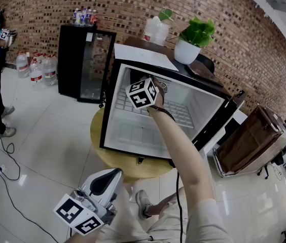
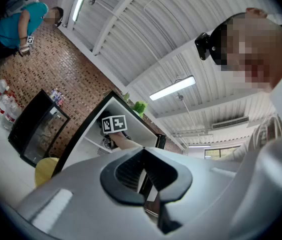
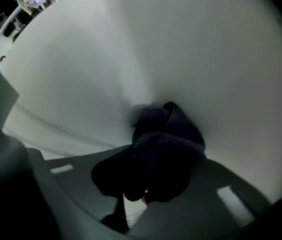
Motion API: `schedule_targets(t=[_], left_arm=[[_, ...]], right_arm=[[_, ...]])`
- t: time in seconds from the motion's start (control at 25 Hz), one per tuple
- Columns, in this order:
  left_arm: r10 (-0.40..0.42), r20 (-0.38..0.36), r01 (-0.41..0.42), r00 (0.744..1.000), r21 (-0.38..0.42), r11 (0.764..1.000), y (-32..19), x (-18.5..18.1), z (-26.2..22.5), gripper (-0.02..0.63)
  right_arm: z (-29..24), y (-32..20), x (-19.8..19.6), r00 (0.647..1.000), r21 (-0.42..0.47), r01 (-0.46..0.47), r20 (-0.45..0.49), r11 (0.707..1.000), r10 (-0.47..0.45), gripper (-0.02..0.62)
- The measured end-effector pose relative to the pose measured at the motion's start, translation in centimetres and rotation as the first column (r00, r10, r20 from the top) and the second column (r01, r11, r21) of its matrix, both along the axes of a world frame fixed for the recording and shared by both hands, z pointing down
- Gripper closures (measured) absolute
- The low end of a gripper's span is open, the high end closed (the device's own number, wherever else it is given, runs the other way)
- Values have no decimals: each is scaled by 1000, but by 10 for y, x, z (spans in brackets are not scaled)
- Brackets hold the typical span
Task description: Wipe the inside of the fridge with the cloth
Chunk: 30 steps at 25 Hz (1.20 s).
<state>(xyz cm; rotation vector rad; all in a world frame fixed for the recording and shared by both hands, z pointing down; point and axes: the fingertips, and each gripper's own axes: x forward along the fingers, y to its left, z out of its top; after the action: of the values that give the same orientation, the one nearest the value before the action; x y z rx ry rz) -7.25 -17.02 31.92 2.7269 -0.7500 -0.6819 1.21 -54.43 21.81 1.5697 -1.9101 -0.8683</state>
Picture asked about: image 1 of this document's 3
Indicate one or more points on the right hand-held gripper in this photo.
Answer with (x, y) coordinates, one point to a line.
(143, 92)

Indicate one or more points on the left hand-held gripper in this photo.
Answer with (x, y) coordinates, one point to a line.
(82, 212)

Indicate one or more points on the black mini fridge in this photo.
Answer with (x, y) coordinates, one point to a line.
(138, 134)

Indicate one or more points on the person's right forearm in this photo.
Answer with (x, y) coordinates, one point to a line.
(181, 148)

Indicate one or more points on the person's left forearm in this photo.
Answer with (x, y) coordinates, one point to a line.
(82, 238)

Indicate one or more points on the person's right hand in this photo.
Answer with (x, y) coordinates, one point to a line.
(160, 95)

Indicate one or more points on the round white fan grille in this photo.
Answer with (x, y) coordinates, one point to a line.
(163, 87)

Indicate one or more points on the round yellow wooden table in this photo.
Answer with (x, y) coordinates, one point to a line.
(122, 161)

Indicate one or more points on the white paper sheet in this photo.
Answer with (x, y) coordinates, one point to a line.
(143, 56)

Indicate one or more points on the person's grey shoe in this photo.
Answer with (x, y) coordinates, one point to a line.
(143, 204)

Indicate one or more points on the black flat tray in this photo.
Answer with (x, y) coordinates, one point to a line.
(200, 74)

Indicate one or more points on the green plant in white pot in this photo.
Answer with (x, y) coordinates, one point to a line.
(186, 50)

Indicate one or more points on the translucent plastic jug red label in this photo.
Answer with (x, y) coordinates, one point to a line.
(155, 32)

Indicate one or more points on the person's beige trousers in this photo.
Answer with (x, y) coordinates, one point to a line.
(163, 226)

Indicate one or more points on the black padded chair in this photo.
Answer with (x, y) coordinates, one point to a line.
(209, 59)

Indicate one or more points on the black glass-door cooler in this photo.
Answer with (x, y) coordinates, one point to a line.
(69, 59)

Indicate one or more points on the row of small drink bottles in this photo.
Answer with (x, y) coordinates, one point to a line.
(83, 18)

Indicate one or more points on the cluster of large water jugs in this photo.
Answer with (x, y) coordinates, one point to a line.
(49, 71)

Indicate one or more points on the white power strip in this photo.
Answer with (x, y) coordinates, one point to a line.
(2, 168)

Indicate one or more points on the person's beige shirt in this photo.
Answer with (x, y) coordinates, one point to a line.
(209, 224)

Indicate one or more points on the brown wood-grain metal cabinet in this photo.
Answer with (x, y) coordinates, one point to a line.
(249, 140)

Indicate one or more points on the black office chair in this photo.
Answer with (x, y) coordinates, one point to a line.
(267, 168)

